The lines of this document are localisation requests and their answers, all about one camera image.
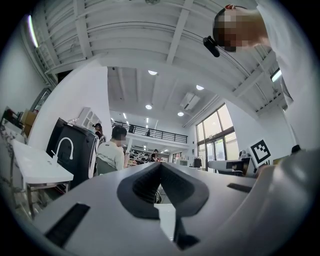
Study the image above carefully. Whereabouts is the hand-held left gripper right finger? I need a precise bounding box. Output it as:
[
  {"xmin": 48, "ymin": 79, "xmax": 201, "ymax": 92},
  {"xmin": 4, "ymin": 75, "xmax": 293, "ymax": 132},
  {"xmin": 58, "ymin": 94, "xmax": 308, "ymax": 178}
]
[{"xmin": 159, "ymin": 161, "xmax": 259, "ymax": 256}]

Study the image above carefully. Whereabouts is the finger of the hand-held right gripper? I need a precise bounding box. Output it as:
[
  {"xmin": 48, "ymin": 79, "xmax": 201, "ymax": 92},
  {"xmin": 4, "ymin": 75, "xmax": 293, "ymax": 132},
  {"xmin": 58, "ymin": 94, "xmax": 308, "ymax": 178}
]
[{"xmin": 207, "ymin": 159, "xmax": 245, "ymax": 174}]

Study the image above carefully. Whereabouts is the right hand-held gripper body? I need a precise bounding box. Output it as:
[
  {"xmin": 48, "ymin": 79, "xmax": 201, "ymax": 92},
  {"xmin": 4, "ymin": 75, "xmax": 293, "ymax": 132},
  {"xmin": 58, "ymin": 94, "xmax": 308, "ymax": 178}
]
[{"xmin": 240, "ymin": 139, "xmax": 273, "ymax": 176}]

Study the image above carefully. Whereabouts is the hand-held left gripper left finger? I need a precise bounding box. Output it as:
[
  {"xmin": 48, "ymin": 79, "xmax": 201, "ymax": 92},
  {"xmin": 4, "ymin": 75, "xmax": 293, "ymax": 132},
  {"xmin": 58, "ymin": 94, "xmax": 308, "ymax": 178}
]
[{"xmin": 33, "ymin": 161, "xmax": 181, "ymax": 256}]

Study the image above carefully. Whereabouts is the dark metal frame rack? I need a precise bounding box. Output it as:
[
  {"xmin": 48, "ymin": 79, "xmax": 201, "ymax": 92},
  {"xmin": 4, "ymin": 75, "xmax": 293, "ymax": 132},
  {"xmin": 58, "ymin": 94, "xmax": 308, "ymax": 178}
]
[{"xmin": 9, "ymin": 181, "xmax": 71, "ymax": 222}]

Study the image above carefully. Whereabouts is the white rectangular sink top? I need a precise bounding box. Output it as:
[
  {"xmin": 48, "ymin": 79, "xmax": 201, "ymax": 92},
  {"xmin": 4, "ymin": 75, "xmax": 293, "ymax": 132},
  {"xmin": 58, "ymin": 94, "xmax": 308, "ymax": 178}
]
[{"xmin": 11, "ymin": 138, "xmax": 75, "ymax": 186}]

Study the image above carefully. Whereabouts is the black cabinet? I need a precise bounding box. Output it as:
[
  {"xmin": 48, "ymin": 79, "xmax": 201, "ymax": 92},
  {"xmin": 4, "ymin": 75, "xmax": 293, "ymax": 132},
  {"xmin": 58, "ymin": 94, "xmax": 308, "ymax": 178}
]
[{"xmin": 46, "ymin": 117, "xmax": 100, "ymax": 190}]

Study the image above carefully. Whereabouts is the black mezzanine railing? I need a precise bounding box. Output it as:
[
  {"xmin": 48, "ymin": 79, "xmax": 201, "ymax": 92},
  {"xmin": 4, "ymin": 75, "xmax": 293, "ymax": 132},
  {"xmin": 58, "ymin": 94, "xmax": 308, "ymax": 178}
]
[{"xmin": 111, "ymin": 119, "xmax": 189, "ymax": 145}]

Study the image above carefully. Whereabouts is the white arched faucet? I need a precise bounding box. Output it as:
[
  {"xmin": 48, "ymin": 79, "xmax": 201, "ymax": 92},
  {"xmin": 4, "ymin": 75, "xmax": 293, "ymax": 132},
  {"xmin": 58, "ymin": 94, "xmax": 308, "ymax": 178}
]
[{"xmin": 50, "ymin": 136, "xmax": 75, "ymax": 166}]

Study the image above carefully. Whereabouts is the white cassette air conditioner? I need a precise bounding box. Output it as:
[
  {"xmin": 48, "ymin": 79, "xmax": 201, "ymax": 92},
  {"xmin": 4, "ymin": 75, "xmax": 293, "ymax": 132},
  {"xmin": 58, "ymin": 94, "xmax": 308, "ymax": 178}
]
[{"xmin": 179, "ymin": 91, "xmax": 201, "ymax": 111}]

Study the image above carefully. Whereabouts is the white tube lamp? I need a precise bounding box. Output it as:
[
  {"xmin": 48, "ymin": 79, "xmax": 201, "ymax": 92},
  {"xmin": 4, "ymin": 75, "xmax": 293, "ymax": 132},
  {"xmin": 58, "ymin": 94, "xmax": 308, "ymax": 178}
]
[
  {"xmin": 26, "ymin": 14, "xmax": 40, "ymax": 49},
  {"xmin": 270, "ymin": 67, "xmax": 283, "ymax": 83}
]

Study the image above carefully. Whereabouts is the white paned cabinet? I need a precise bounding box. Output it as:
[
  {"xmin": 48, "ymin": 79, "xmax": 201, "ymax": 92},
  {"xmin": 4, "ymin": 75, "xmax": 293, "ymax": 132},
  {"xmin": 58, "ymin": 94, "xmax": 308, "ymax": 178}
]
[{"xmin": 78, "ymin": 106, "xmax": 103, "ymax": 131}]

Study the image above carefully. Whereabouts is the person's white shirt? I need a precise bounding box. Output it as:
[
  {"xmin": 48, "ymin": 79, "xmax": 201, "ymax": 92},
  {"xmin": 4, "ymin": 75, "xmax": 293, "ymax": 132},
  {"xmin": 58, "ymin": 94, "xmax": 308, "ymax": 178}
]
[{"xmin": 256, "ymin": 0, "xmax": 320, "ymax": 153}]

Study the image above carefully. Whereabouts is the person's head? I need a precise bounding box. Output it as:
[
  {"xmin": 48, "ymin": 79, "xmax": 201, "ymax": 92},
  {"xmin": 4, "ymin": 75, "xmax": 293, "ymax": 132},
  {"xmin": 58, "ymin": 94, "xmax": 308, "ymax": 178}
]
[{"xmin": 212, "ymin": 4, "xmax": 271, "ymax": 53}]

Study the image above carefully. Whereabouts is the tall glass window wall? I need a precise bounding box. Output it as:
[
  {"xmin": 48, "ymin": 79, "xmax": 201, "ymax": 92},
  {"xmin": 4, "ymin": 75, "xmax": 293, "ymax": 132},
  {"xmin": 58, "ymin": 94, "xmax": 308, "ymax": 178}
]
[{"xmin": 195, "ymin": 103, "xmax": 241, "ymax": 172}]

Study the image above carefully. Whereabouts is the black head-worn camera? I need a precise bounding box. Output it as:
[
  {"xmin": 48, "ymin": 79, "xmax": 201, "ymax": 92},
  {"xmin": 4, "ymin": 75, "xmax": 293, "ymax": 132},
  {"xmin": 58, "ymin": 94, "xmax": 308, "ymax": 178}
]
[{"xmin": 202, "ymin": 35, "xmax": 221, "ymax": 59}]

